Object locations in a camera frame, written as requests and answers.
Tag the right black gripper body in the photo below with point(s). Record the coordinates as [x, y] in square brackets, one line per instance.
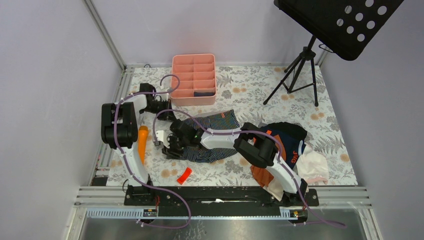
[176, 145]

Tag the orange toy microphone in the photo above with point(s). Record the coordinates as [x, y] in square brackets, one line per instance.
[143, 133]

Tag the navy underwear beige waistband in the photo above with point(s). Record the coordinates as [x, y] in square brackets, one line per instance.
[203, 94]

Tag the striped navy garment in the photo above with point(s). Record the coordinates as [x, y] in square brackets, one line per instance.
[219, 121]

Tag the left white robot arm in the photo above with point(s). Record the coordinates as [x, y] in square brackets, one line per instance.
[121, 131]

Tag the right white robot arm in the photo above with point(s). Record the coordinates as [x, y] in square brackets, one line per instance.
[264, 151]

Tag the small red plastic piece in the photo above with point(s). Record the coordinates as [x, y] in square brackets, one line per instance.
[183, 178]

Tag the pink divided organizer tray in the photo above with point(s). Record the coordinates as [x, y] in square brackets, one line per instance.
[193, 73]

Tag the navy garment orange lettering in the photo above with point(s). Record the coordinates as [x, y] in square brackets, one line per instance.
[292, 140]

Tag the black garment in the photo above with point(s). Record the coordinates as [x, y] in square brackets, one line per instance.
[285, 129]

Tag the floral table mat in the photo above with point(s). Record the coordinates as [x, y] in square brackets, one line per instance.
[248, 91]

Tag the white cream garment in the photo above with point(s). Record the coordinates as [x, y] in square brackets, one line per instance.
[312, 167]

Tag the black music stand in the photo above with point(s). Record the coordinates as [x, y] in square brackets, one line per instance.
[345, 27]

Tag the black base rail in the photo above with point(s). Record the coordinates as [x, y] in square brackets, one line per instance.
[179, 202]

